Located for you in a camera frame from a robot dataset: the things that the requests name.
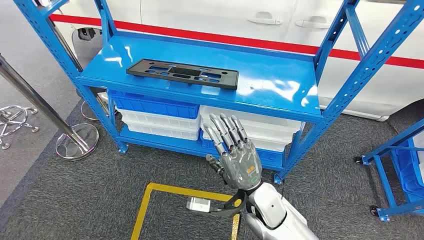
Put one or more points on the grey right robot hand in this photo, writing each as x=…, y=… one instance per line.
x=240, y=162

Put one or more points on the black plastic plate frame part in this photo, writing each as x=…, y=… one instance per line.
x=139, y=70

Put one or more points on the blue metal shelf rack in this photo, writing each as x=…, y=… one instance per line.
x=265, y=76

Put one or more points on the blue plastic bin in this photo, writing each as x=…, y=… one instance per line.
x=152, y=104
x=270, y=159

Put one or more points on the yellow floor tape square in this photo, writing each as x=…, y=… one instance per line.
x=172, y=190

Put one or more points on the red barrier belt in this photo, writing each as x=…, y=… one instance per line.
x=198, y=34

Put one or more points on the small blue metal rack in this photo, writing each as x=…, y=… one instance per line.
x=384, y=185

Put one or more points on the white car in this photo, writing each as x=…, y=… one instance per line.
x=205, y=16

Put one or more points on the chrome stanchion with round base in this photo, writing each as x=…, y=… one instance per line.
x=78, y=142

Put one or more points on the blue bin in small rack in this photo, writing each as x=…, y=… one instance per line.
x=410, y=172

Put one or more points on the chrome chair base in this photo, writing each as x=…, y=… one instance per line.
x=13, y=121

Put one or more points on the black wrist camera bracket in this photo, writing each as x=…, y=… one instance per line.
x=232, y=207

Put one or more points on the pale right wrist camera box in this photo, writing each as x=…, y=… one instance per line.
x=198, y=204

